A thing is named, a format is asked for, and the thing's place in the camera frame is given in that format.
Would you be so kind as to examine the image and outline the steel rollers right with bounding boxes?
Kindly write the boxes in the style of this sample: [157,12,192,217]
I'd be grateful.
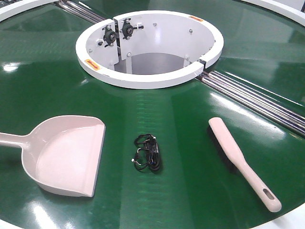
[196,71,305,137]

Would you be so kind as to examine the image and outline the black bearing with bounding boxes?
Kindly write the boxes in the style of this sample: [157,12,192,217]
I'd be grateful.
[103,25,116,46]
[120,18,144,40]

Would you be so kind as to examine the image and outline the white outer rim right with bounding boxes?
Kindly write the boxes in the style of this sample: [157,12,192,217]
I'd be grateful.
[244,0,305,26]

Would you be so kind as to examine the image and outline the black bearing right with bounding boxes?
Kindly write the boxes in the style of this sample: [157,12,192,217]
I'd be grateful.
[120,18,144,40]

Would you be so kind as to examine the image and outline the orange warning sticker back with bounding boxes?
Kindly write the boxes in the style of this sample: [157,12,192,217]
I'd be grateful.
[189,15,204,22]

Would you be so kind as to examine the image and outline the black bearing left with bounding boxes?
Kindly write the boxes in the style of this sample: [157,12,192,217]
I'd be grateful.
[103,25,116,46]

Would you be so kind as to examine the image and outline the steel rollers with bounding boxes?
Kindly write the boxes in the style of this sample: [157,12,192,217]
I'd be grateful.
[55,0,106,24]
[196,71,305,137]

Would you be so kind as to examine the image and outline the white rim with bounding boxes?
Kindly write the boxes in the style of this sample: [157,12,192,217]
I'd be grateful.
[0,0,54,21]
[244,0,305,26]

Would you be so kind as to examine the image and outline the black cable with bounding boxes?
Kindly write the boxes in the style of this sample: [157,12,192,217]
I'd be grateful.
[131,133,162,173]

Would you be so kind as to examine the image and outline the white outer rim left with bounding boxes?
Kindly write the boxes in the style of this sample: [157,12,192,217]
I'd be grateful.
[0,0,54,21]

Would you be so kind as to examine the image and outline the pink hand brush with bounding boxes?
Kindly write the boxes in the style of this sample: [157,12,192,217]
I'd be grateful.
[208,117,282,212]

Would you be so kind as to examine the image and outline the pink plastic dustpan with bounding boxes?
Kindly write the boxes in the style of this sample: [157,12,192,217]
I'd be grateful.
[0,115,106,198]

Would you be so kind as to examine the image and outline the orange warning sticker front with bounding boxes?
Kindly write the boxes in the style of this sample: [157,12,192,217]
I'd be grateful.
[85,59,101,71]

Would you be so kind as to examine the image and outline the steel rollers top left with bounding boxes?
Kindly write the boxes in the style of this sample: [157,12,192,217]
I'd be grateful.
[55,0,106,24]

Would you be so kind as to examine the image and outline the orange warning sticker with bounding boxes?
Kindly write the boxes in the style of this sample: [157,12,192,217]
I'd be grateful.
[85,59,101,71]
[189,15,204,22]

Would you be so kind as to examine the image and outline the white inner ring guard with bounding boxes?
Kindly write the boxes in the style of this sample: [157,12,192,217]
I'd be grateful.
[75,10,224,89]

